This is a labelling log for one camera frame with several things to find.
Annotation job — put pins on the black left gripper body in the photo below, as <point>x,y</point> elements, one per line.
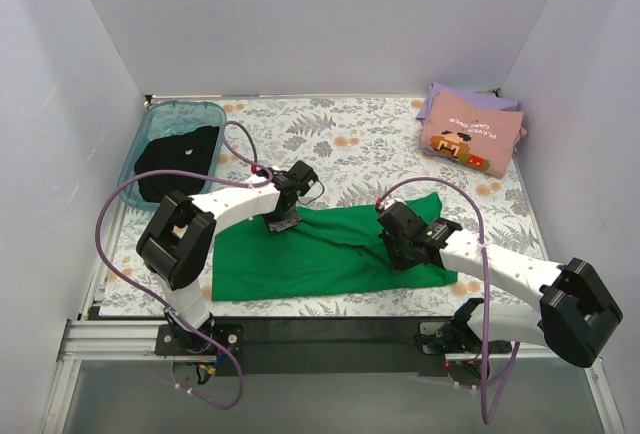
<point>282,223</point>

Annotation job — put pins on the black t shirt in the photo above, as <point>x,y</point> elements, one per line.
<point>192,152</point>

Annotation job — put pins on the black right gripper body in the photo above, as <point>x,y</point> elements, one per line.
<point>395,252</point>

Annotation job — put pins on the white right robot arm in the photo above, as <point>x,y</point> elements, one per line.
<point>565,307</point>

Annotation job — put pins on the blue plastic basket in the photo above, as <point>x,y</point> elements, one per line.
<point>174,117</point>

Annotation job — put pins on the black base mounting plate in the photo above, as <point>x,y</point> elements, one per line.
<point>338,345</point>

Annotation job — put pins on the lavender folded t shirt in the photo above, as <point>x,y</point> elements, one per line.
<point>479,99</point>

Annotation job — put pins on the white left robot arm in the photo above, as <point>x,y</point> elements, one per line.
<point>176,243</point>

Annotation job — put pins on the green t shirt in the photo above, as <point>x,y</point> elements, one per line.
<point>330,252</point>

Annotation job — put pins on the aluminium frame rail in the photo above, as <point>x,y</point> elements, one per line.
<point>125,376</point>

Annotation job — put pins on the pink folded t shirt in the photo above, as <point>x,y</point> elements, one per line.
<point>480,138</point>

